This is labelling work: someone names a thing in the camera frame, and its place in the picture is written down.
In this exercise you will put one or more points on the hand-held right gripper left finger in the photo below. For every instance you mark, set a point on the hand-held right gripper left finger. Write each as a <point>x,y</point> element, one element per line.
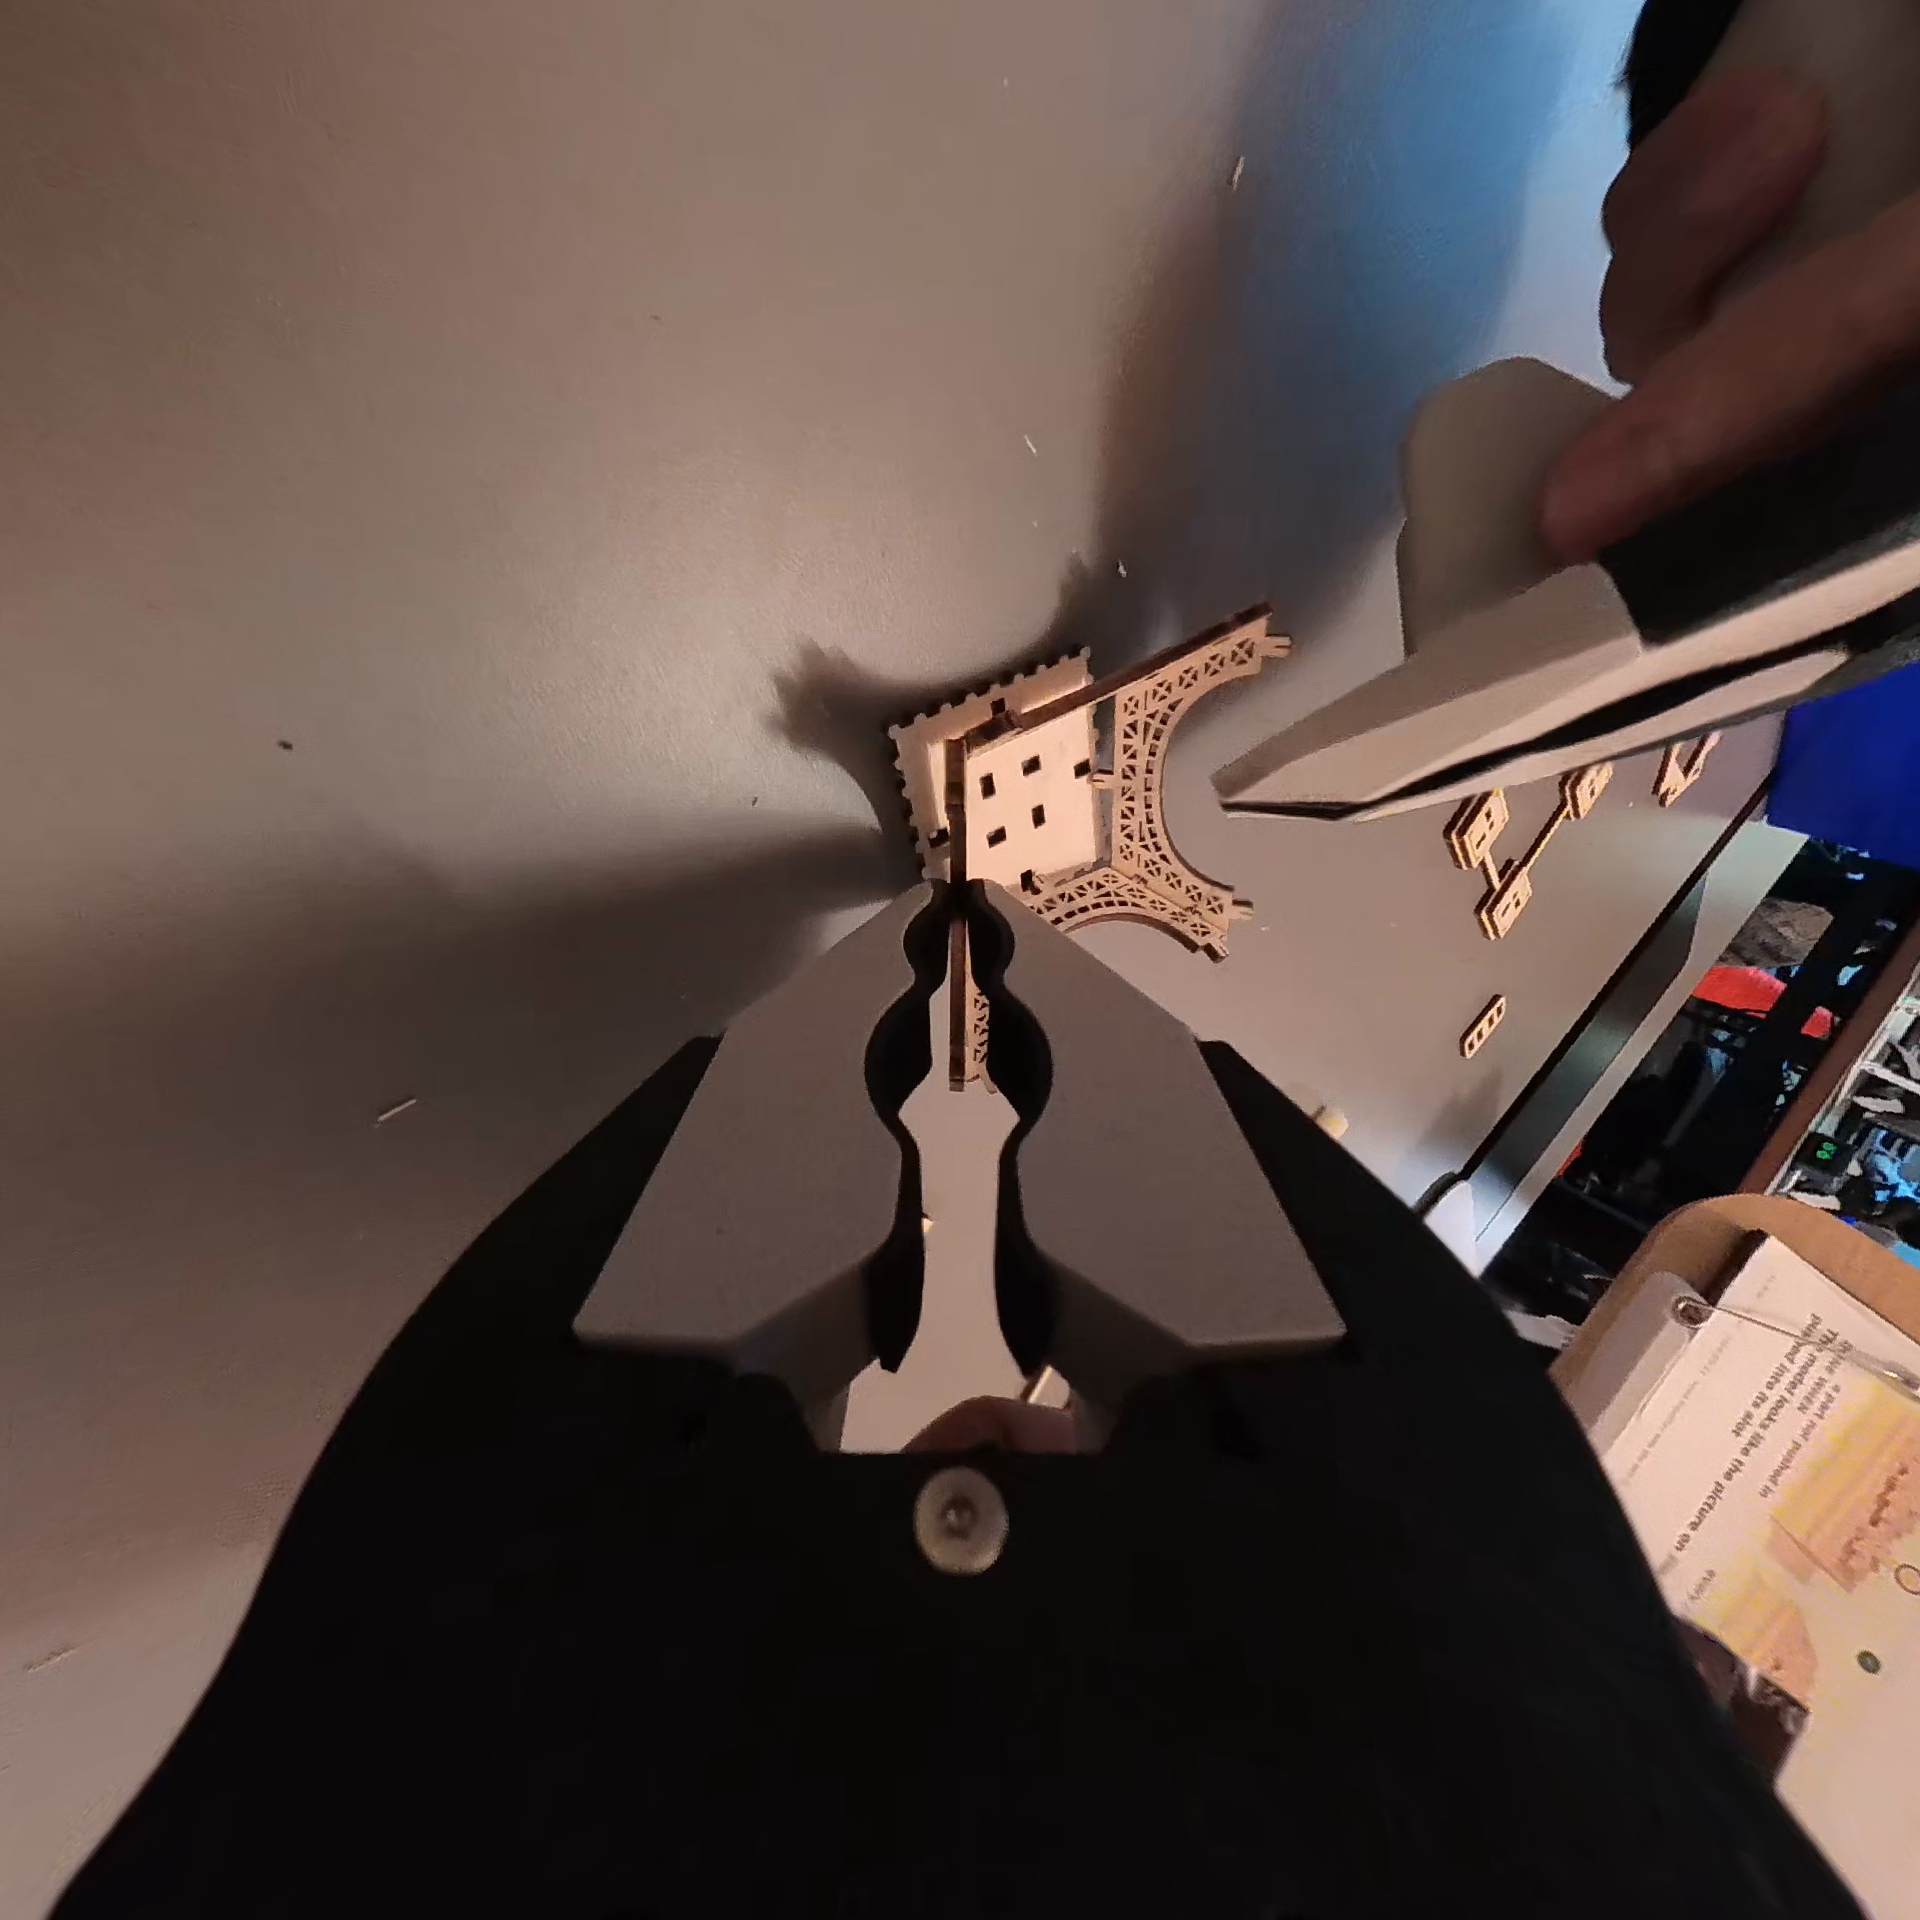
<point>750,1184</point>

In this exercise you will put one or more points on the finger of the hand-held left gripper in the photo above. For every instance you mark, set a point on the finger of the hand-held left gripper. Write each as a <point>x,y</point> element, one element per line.
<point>1680,746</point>
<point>1470,697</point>

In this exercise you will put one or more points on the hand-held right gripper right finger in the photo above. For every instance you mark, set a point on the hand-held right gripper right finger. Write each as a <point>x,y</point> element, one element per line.
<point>1170,1201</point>

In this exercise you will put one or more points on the wooden lattice tower base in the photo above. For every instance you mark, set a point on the wooden lattice tower base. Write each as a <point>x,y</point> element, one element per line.
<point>1037,772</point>

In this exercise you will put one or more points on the grey desk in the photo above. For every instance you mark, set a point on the grey desk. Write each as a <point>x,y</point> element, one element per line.
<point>450,450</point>

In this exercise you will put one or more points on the person's right hand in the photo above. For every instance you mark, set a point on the person's right hand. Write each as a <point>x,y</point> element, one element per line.
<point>998,1425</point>

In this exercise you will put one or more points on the wooden four-pad base part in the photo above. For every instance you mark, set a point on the wooden four-pad base part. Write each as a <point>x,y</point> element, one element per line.
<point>1478,832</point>

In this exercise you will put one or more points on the blue plastic object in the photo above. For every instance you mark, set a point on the blue plastic object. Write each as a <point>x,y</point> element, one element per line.
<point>1853,763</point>

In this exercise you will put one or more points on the red plastic item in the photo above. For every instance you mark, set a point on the red plastic item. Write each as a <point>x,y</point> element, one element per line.
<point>1757,989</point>

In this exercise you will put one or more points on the small wooden slotted strip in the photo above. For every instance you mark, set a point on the small wooden slotted strip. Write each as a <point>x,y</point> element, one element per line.
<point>1482,1026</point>

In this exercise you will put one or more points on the brown clipboard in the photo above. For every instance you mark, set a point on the brown clipboard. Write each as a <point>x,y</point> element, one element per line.
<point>1694,1236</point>

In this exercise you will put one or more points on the white instruction sheet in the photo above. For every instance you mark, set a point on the white instruction sheet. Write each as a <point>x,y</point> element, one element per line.
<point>1769,1440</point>

